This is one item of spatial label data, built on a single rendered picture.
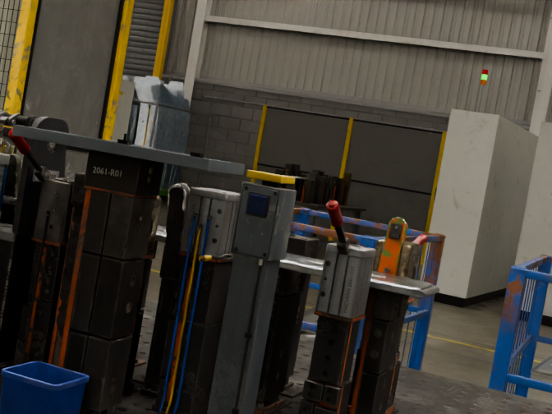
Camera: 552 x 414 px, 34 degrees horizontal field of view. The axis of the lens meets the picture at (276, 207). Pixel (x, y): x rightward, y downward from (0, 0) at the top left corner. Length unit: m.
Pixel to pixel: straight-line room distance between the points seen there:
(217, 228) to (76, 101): 3.77
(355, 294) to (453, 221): 8.07
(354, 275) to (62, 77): 3.82
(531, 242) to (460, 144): 1.23
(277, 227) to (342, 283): 0.19
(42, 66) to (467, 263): 5.68
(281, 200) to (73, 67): 3.93
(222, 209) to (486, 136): 8.04
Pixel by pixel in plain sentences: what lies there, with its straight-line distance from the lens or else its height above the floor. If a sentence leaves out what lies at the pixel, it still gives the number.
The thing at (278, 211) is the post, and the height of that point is 1.11.
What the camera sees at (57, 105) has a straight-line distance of 5.18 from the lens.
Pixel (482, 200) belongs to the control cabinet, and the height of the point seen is 1.12.
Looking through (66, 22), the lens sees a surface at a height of 1.72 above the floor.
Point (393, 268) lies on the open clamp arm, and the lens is 1.83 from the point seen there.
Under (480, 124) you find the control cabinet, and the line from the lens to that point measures 9.57.
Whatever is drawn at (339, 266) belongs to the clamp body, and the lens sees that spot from 1.52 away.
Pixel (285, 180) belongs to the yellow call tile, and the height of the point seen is 1.15.
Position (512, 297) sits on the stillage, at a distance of 3.38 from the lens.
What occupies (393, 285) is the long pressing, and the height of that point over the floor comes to 1.00.
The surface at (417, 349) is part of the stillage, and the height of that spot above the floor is 0.36.
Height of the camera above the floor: 1.18
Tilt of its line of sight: 3 degrees down
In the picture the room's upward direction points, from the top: 10 degrees clockwise
